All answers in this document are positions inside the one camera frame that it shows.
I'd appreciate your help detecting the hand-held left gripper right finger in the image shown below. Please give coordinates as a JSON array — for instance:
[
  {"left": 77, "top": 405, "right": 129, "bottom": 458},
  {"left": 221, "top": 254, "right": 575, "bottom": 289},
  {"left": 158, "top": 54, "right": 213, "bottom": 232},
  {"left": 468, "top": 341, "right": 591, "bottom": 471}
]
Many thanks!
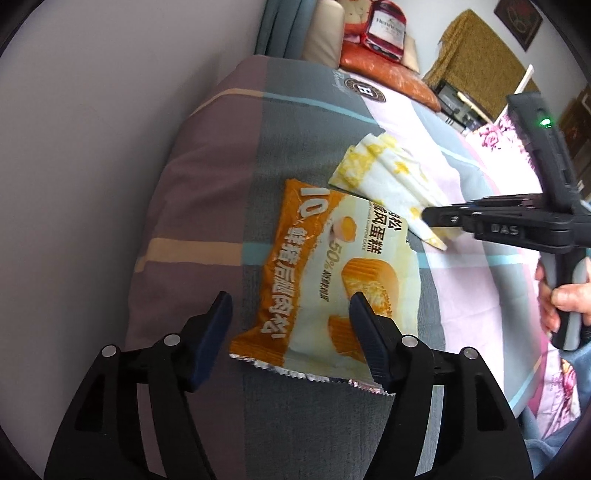
[{"left": 348, "top": 292, "right": 532, "bottom": 480}]

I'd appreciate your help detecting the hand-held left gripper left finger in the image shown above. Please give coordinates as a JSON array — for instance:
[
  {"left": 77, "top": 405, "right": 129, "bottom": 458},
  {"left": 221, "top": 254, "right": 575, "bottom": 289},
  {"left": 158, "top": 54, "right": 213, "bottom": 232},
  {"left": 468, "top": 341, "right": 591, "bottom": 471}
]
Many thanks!
[{"left": 44, "top": 291, "right": 233, "bottom": 480}]

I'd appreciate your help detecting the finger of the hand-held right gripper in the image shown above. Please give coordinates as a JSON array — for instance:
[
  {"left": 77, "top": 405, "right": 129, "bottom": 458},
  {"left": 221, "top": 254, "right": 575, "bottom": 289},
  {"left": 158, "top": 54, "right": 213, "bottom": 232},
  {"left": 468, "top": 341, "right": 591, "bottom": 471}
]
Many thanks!
[
  {"left": 422, "top": 206, "right": 476, "bottom": 230},
  {"left": 455, "top": 196, "right": 548, "bottom": 210}
]

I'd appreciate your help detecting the white yellow patterned tissue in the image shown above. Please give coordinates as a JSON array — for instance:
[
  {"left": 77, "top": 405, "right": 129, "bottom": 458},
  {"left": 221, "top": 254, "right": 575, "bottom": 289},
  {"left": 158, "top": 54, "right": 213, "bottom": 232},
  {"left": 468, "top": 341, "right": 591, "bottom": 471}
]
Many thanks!
[{"left": 329, "top": 133, "right": 455, "bottom": 252}]

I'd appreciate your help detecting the orange white cake wrapper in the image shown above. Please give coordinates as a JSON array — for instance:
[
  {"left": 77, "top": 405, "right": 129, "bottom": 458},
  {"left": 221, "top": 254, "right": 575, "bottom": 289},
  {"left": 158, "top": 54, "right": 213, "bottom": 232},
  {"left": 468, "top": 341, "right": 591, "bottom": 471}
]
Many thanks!
[{"left": 228, "top": 179, "right": 419, "bottom": 395}]

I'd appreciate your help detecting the person's right hand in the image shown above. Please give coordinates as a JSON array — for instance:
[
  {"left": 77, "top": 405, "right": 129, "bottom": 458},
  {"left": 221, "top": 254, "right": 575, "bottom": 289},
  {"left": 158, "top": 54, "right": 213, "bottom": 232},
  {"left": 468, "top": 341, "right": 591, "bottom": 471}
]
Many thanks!
[{"left": 536, "top": 261, "right": 591, "bottom": 332}]

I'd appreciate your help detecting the pink floral blanket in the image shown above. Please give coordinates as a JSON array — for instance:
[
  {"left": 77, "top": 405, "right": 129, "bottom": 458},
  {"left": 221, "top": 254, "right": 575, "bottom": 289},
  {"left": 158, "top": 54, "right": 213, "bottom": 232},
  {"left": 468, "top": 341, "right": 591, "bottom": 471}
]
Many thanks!
[{"left": 464, "top": 113, "right": 591, "bottom": 259}]

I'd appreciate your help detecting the black audio equipment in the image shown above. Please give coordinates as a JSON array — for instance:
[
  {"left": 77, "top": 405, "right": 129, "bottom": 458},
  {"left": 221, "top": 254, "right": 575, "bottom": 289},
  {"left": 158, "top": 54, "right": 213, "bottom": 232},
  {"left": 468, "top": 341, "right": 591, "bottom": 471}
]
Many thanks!
[{"left": 436, "top": 80, "right": 490, "bottom": 132}]

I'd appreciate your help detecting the white pole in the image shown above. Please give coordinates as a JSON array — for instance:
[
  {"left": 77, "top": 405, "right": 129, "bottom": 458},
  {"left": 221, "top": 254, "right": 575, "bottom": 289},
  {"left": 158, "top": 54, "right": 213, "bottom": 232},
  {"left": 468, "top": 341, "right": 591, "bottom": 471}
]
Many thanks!
[{"left": 492, "top": 65, "right": 534, "bottom": 125}]

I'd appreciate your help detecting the plaid grey pink sheet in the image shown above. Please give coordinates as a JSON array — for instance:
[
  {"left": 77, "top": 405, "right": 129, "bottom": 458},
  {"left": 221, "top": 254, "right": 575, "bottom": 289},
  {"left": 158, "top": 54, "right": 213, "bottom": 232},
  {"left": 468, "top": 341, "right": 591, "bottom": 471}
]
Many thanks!
[{"left": 124, "top": 54, "right": 568, "bottom": 480}]

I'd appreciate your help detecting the leopard print cloth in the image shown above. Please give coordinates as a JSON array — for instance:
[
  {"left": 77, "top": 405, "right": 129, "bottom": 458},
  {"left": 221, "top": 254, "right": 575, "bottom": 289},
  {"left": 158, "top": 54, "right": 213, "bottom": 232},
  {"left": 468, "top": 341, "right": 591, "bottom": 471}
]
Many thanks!
[{"left": 422, "top": 9, "right": 539, "bottom": 121}]

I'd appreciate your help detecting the orange seat cushion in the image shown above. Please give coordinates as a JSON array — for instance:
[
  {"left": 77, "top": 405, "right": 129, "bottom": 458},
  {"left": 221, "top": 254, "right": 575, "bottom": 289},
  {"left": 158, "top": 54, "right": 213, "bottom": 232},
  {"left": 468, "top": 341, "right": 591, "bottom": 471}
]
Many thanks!
[{"left": 339, "top": 41, "right": 441, "bottom": 112}]

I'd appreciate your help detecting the red box on armchair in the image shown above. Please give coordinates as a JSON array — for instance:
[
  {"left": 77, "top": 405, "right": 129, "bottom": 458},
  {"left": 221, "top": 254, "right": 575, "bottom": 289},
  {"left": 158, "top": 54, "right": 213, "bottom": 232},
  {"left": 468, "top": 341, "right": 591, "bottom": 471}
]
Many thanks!
[{"left": 362, "top": 0, "right": 408, "bottom": 63}]

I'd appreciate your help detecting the yellow cartoon pillow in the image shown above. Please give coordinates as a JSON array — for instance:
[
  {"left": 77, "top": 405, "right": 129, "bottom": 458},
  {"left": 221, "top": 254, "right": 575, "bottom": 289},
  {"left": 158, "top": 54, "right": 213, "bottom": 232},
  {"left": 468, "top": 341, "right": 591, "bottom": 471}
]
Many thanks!
[{"left": 342, "top": 0, "right": 375, "bottom": 42}]

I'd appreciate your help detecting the beige sofa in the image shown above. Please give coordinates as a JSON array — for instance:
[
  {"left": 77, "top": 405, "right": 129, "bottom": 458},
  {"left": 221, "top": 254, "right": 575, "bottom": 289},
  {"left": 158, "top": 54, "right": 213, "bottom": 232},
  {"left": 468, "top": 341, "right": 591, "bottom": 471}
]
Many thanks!
[{"left": 302, "top": 0, "right": 421, "bottom": 75}]

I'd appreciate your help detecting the grey partition panel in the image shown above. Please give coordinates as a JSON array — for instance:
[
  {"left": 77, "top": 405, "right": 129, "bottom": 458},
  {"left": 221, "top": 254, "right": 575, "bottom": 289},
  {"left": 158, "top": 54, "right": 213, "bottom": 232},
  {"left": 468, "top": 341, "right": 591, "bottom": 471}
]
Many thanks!
[{"left": 0, "top": 0, "right": 273, "bottom": 444}]

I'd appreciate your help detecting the grey blue curtain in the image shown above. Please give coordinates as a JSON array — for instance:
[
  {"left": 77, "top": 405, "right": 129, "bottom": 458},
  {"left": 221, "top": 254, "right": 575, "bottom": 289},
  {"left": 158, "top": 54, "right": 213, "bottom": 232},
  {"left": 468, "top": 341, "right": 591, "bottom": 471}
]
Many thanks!
[{"left": 254, "top": 0, "right": 319, "bottom": 60}]

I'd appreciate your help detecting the dark framed wall picture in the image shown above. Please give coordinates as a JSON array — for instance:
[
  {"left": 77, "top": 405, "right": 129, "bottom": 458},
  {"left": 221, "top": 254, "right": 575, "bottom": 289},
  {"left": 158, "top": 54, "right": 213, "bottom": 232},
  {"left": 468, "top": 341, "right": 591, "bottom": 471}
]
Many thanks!
[{"left": 494, "top": 0, "right": 544, "bottom": 51}]

